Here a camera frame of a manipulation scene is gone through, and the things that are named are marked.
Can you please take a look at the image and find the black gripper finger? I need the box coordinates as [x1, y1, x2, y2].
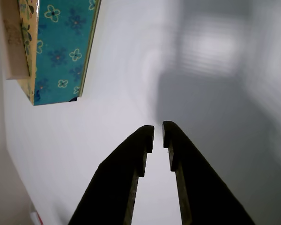
[162, 120, 256, 225]
[67, 125, 155, 225]

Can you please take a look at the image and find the wooden Jenga block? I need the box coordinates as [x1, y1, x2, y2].
[0, 0, 31, 81]

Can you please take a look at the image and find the yellow blue floral box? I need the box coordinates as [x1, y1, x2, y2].
[17, 0, 102, 106]

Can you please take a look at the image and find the white object with red stripe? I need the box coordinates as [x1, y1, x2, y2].
[29, 205, 45, 225]

